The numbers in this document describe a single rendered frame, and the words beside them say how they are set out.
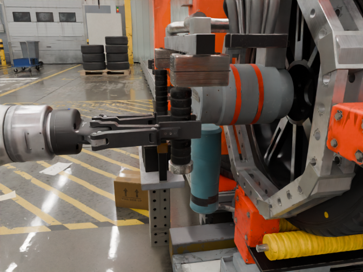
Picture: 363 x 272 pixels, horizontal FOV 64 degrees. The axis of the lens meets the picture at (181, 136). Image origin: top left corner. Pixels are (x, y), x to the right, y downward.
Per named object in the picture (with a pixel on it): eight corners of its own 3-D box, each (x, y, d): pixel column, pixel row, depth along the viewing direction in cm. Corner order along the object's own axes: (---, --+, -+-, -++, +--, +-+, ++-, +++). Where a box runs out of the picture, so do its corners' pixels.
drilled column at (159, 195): (170, 244, 145) (169, 168, 132) (150, 246, 144) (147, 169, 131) (168, 232, 155) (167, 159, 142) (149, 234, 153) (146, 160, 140)
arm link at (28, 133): (10, 172, 43) (52, 169, 44) (-2, 113, 40) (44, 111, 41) (30, 150, 52) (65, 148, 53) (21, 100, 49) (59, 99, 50)
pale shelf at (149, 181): (185, 187, 115) (185, 180, 114) (141, 190, 112) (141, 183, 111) (170, 149, 155) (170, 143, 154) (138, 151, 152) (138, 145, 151)
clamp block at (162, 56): (189, 68, 79) (189, 47, 77) (155, 68, 77) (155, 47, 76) (186, 66, 83) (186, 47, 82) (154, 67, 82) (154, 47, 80)
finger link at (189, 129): (158, 121, 47) (159, 122, 47) (200, 120, 48) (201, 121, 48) (159, 138, 48) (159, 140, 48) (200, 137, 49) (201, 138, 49)
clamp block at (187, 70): (229, 86, 47) (231, 52, 45) (173, 88, 45) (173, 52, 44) (220, 82, 51) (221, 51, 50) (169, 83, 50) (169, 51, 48)
